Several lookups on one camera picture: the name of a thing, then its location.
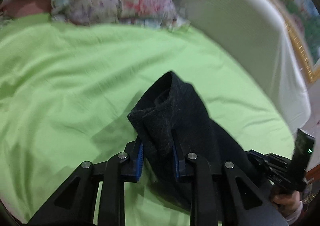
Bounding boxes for black pants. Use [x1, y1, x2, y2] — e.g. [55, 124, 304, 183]
[126, 71, 273, 221]

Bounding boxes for gold framed floral painting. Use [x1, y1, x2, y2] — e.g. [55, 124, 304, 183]
[273, 0, 319, 83]

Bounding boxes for green bed sheet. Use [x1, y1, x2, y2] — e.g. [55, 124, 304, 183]
[1, 14, 294, 223]

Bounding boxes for right hand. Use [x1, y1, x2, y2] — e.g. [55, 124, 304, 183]
[271, 191, 303, 219]

